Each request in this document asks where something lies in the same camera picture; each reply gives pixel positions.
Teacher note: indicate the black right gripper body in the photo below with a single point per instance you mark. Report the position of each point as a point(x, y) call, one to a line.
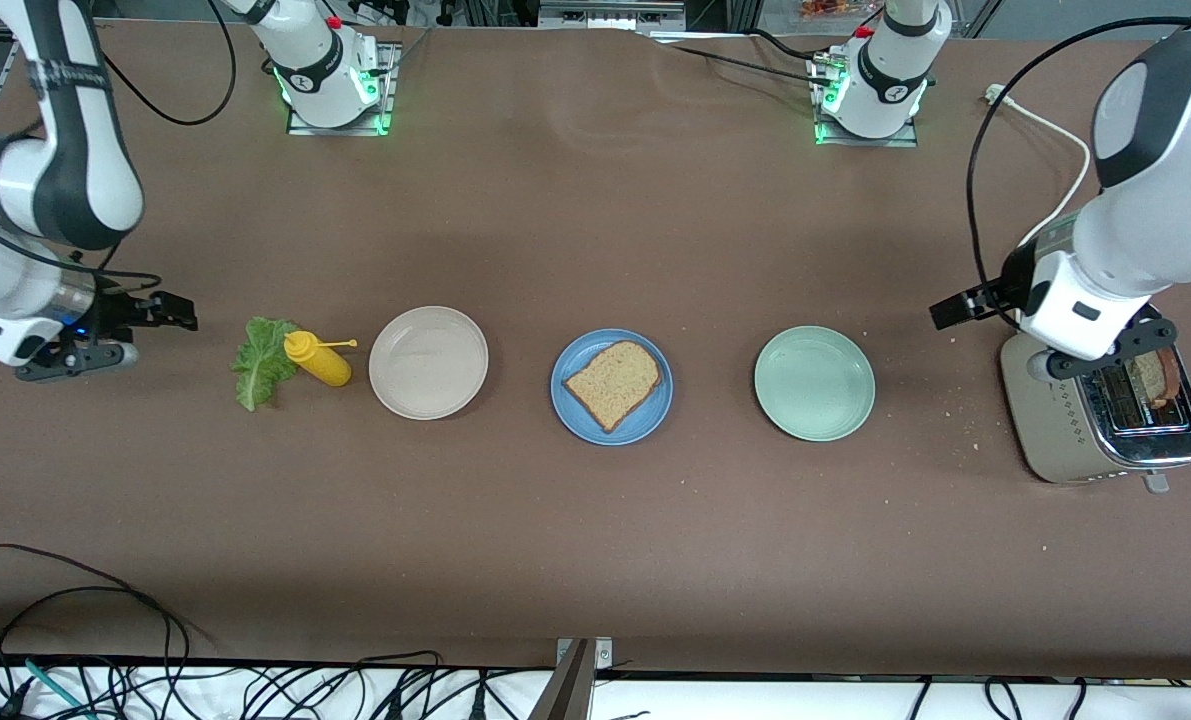
point(115, 311)

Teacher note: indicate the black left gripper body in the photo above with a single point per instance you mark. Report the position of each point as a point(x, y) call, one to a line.
point(1011, 284)

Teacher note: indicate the green lettuce leaf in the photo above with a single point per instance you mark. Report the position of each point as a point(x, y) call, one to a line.
point(260, 362)

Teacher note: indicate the brown toast bread slice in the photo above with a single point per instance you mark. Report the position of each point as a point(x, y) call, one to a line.
point(1160, 385)
point(613, 382)

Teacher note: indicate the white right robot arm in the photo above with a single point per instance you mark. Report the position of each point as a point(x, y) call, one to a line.
point(75, 170)

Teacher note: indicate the mint green round plate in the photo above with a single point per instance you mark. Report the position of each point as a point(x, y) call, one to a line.
point(814, 384)

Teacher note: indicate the beige round plate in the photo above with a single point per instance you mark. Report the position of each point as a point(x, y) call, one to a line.
point(428, 363)

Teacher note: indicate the blue round plate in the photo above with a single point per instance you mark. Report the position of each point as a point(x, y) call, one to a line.
point(580, 420)

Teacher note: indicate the beige chrome toaster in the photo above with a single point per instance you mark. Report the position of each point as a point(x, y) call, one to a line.
point(1055, 430)

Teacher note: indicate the yellow mustard squeeze bottle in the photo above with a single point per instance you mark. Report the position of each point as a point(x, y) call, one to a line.
point(323, 365)

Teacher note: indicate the orange snack bag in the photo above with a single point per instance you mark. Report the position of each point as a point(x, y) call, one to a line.
point(827, 9)

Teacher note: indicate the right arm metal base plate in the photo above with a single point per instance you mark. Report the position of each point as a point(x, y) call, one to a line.
point(387, 100)

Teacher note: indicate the silver metal rail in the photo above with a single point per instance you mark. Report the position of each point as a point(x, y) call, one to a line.
point(610, 14)

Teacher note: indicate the metal table edge bracket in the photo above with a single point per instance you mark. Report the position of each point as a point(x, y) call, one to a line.
point(570, 685)

